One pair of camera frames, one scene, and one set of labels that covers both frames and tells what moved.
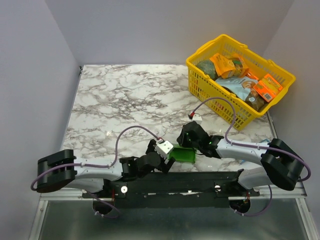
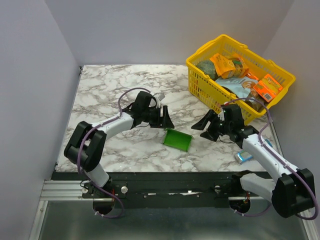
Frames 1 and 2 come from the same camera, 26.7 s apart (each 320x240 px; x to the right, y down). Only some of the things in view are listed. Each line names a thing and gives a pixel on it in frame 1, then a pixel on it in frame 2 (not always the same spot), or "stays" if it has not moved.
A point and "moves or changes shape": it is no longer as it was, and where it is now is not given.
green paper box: (182, 154) moves or changes shape
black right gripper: (186, 136) to (215, 125)
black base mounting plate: (195, 190) stays
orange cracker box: (267, 87) stays
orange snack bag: (232, 66) stays
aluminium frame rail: (297, 193) stays
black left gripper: (163, 167) to (162, 122)
